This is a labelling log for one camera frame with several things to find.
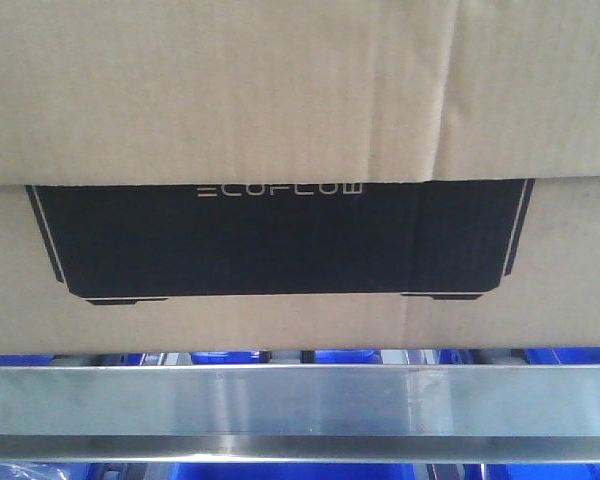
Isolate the brown cardboard box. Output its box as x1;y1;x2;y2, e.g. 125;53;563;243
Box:
0;1;600;354

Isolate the metal shelf front beam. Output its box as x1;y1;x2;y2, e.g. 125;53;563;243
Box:
0;365;600;463

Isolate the blue plastic bin below shelf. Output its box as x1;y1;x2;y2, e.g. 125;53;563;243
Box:
0;460;600;480

